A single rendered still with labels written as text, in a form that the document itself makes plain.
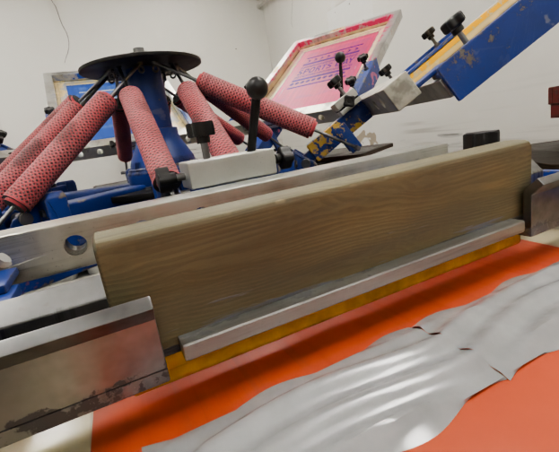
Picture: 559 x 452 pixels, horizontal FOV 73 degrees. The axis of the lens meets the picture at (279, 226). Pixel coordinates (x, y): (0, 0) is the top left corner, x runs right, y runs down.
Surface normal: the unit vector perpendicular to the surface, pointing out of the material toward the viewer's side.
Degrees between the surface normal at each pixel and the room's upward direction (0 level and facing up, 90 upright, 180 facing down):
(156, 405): 0
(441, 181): 90
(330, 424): 33
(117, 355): 90
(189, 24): 90
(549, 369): 0
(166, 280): 90
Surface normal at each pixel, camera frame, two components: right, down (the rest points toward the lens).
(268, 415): 0.16, -0.76
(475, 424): -0.14, -0.96
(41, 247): 0.44, 0.16
